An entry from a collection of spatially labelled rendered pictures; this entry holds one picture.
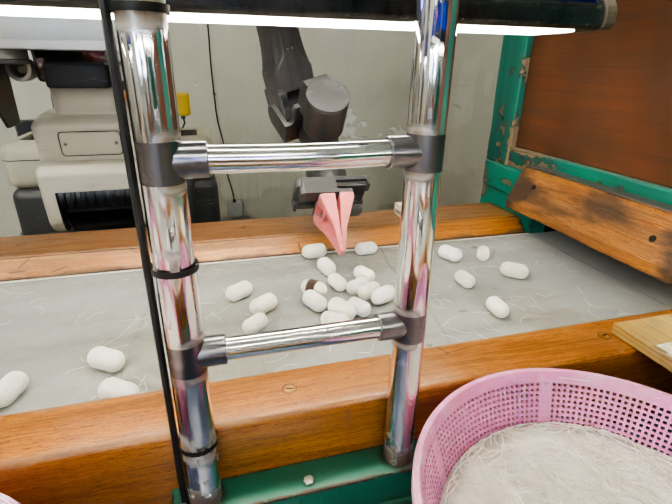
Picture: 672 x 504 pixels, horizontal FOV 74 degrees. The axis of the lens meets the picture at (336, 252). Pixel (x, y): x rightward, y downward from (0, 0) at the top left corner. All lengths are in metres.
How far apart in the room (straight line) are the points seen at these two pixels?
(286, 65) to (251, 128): 1.88
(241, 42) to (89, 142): 1.52
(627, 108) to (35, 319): 0.78
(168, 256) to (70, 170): 0.87
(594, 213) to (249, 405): 0.50
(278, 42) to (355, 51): 2.00
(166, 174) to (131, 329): 0.32
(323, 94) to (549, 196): 0.36
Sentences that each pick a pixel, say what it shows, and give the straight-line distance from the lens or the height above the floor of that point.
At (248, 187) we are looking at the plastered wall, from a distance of 2.61.
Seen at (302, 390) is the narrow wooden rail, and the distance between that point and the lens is 0.38.
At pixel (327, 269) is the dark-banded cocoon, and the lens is 0.60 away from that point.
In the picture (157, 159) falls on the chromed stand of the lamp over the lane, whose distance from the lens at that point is 0.24.
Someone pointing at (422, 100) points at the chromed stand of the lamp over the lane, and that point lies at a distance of 0.27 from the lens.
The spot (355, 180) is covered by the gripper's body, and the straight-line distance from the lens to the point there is 0.62.
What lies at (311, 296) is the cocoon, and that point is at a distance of 0.52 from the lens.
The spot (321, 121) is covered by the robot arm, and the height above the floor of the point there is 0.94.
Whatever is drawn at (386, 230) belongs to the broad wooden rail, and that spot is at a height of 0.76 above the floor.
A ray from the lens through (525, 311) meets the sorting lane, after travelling 0.58.
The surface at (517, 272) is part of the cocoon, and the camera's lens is 0.65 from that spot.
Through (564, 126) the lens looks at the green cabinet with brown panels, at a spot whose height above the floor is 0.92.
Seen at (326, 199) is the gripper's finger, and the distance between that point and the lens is 0.59.
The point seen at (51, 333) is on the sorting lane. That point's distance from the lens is 0.57.
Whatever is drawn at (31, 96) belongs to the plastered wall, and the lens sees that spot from 2.61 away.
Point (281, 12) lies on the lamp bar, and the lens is 0.38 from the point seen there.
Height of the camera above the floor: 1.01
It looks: 23 degrees down
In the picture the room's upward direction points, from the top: 1 degrees clockwise
